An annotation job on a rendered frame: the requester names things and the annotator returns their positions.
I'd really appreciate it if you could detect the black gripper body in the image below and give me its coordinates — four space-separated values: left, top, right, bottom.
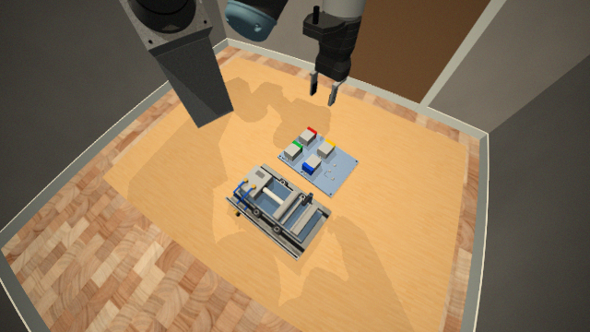
302 0 366 82

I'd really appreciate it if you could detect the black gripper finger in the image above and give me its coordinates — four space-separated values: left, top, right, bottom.
310 69 318 96
328 77 347 107

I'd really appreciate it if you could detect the beige block with red end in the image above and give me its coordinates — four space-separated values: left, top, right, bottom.
299 127 317 147

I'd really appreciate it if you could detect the beige block with yellow end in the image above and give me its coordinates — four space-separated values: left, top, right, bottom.
317 139 336 159

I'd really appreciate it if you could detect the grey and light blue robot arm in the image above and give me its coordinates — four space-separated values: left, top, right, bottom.
127 0 289 42

